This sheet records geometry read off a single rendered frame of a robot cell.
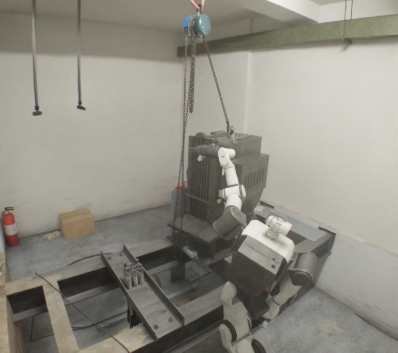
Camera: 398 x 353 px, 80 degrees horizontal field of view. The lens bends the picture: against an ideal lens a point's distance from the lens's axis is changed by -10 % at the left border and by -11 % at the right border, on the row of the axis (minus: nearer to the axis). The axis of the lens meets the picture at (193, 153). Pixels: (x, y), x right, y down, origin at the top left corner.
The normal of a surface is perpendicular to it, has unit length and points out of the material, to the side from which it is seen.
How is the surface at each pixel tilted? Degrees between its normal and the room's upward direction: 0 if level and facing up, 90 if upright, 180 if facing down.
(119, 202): 90
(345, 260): 90
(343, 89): 90
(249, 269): 99
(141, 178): 90
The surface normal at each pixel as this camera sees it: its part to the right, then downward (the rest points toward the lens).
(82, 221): 0.61, 0.21
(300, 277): -0.54, 0.33
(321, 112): -0.81, 0.11
